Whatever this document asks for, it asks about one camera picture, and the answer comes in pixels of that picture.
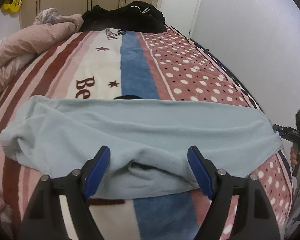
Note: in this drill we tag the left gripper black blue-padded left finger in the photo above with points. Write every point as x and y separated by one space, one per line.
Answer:
58 207

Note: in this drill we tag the light blue pants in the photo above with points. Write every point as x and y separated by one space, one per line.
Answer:
148 141

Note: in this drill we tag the person right hand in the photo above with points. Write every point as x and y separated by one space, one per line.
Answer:
295 156

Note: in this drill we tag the pink striped quilt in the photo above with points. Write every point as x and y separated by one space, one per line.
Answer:
20 48

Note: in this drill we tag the black clothes pile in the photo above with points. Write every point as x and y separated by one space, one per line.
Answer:
137 16

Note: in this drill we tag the white door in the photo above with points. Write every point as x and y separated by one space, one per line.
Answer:
180 14

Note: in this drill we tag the yellow ukulele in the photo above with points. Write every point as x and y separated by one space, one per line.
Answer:
11 6

